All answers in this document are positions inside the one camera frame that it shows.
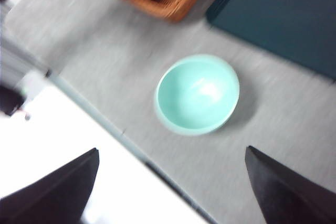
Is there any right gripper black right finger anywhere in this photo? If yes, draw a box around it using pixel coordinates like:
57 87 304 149
245 145 336 224

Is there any small black device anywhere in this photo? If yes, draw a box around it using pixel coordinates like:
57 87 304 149
0 84 26 116

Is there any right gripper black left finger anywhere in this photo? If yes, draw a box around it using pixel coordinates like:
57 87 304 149
0 147 100 224

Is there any teal ceramic bowl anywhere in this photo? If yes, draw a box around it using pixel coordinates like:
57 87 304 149
154 54 241 137

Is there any black rectangular tray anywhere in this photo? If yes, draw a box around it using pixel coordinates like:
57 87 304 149
206 0 336 80

